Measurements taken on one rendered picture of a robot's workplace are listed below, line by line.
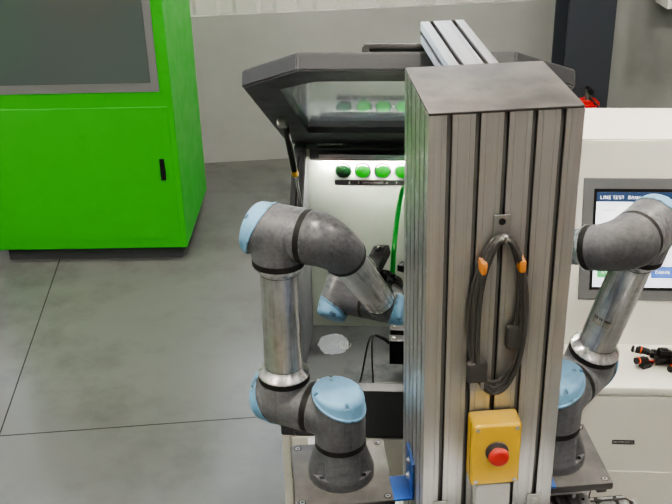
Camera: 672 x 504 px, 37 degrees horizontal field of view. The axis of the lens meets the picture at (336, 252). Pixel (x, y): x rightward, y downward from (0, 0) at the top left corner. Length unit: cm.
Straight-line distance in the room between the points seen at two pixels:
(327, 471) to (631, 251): 82
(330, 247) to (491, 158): 53
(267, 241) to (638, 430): 129
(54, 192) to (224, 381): 161
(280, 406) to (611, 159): 119
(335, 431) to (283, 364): 19
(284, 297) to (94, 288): 337
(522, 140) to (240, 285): 381
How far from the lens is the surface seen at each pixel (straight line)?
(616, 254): 209
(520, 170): 164
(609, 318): 231
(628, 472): 300
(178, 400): 448
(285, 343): 220
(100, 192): 553
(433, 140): 158
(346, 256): 206
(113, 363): 479
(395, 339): 295
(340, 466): 229
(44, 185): 560
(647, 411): 288
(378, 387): 280
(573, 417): 234
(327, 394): 223
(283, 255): 208
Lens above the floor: 254
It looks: 27 degrees down
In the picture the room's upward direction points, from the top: 2 degrees counter-clockwise
